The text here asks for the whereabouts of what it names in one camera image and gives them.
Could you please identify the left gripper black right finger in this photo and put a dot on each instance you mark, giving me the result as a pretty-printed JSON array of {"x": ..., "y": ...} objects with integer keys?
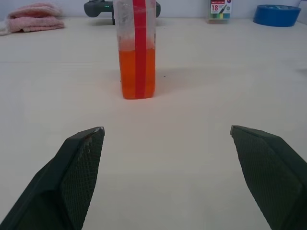
[{"x": 271, "y": 172}]

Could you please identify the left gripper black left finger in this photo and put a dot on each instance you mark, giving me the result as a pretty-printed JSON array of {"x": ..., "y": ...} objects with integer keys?
[{"x": 72, "y": 172}]

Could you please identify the bottle with orange liquid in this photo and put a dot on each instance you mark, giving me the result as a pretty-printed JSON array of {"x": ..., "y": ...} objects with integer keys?
[{"x": 128, "y": 72}]

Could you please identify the blue tape roll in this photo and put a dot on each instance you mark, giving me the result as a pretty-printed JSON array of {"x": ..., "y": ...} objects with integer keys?
[{"x": 275, "y": 16}]

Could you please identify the pink towel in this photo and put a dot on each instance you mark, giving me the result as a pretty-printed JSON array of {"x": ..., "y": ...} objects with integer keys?
[{"x": 36, "y": 19}]

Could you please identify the white cloth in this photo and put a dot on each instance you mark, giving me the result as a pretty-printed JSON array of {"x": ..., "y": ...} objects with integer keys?
[{"x": 3, "y": 28}]

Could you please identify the dark grey game controller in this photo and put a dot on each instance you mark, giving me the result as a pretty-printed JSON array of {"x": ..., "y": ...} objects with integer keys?
[{"x": 96, "y": 8}]

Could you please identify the marker pen box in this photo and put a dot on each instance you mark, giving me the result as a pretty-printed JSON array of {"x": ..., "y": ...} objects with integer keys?
[{"x": 219, "y": 10}]

